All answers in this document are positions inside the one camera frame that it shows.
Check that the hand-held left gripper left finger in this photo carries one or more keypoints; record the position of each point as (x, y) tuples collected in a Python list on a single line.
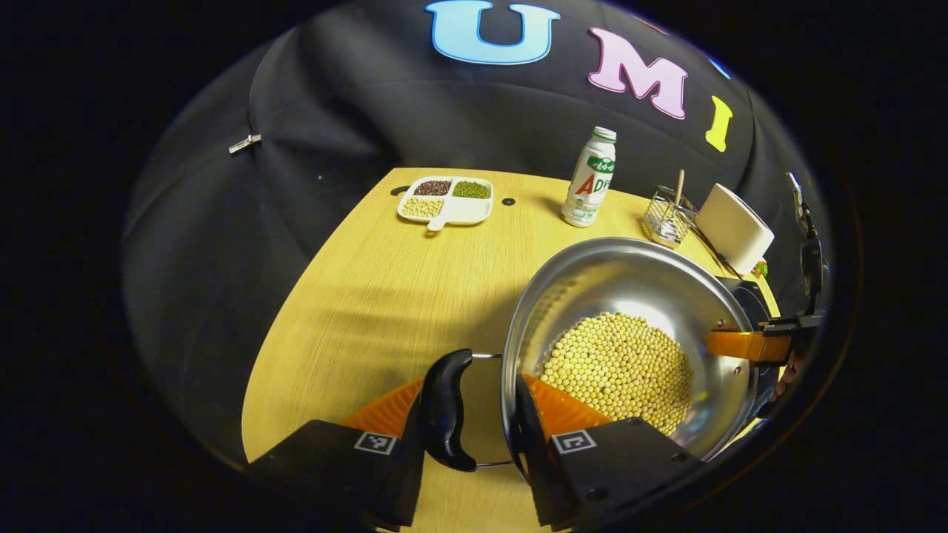
[(326, 459)]

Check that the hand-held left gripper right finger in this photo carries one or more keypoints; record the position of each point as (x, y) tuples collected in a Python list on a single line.
[(622, 459)]

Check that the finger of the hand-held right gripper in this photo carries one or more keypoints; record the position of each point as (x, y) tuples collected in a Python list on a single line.
[(740, 346)]

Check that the black induction cooktop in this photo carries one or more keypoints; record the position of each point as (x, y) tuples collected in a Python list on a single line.
[(752, 303)]

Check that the pile of yellow soybeans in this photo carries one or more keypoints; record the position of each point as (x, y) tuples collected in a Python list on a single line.
[(622, 370)]

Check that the stainless steel pot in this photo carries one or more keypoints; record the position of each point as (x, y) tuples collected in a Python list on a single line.
[(629, 274)]

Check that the sandwich with lettuce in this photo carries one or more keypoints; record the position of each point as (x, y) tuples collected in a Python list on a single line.
[(761, 269)]

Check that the white toaster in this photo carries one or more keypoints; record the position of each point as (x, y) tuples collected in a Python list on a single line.
[(733, 226)]

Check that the white drink bottle green label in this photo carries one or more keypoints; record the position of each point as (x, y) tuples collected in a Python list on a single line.
[(589, 185)]

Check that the white divided dish of beans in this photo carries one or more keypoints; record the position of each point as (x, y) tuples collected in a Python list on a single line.
[(466, 211)]

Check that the silver cloth clip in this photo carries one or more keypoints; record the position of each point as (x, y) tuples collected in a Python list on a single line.
[(244, 143)]

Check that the black backdrop cloth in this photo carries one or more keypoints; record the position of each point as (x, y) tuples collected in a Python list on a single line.
[(333, 111)]

